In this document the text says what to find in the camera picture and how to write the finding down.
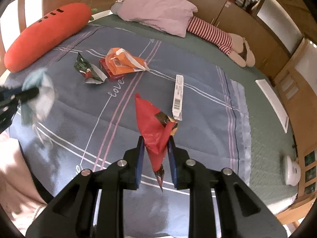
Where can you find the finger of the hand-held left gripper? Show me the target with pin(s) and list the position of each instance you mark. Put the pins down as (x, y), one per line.
(29, 93)

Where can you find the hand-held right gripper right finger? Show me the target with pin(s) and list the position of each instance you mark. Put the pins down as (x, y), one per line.
(172, 163)

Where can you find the long white barcode box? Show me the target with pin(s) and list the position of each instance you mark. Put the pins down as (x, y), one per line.
(178, 91)

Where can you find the ribbed glass cabinet door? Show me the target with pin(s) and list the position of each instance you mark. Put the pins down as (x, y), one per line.
(282, 17)

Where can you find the orange carrot plush pillow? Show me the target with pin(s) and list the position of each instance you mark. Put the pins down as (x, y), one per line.
(42, 34)

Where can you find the striped plush doll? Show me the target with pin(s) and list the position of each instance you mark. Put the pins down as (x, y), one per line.
(210, 31)

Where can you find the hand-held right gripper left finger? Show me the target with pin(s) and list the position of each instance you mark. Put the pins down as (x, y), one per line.
(140, 161)

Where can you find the person's pink clothing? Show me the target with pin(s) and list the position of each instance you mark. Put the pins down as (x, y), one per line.
(17, 183)

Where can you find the red snack wrapper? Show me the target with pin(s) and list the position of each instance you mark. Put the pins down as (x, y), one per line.
(148, 124)

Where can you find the white small appliance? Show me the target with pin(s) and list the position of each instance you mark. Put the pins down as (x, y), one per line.
(292, 171)

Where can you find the pink pillow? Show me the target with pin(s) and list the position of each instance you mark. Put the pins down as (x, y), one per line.
(158, 10)

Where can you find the dark green snack wrapper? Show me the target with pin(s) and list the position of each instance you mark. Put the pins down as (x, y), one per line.
(84, 67)

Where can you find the red flat box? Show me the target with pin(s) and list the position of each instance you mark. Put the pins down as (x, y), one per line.
(112, 75)

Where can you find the blue plaid blanket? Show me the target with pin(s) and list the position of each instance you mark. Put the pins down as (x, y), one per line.
(198, 133)

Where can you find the orange plastic bag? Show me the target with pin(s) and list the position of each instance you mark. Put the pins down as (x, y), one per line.
(126, 62)

